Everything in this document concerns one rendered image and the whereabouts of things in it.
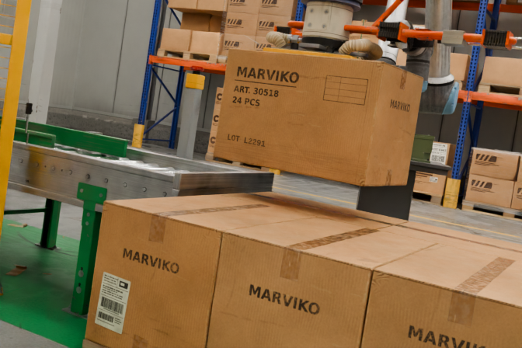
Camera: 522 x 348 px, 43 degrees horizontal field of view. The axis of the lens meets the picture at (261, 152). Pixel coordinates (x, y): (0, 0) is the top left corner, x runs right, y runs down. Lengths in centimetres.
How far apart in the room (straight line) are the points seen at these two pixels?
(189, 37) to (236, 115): 906
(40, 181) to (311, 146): 111
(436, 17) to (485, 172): 653
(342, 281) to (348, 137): 72
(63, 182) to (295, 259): 130
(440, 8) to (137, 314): 182
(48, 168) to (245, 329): 130
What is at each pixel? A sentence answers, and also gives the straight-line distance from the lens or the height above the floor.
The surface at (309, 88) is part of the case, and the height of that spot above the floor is 96.
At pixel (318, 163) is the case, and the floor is 72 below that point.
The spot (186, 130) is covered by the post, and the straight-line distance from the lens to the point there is 330.
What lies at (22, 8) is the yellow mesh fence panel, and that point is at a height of 112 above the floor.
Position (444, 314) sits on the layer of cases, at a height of 49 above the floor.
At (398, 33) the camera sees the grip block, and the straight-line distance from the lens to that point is 234.
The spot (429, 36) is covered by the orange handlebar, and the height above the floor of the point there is 119.
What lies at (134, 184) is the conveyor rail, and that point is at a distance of 244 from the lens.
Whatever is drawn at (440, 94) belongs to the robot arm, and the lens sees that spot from 307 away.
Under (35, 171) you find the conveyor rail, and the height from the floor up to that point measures 50.
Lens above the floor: 84
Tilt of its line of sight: 3 degrees down
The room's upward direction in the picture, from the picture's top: 9 degrees clockwise
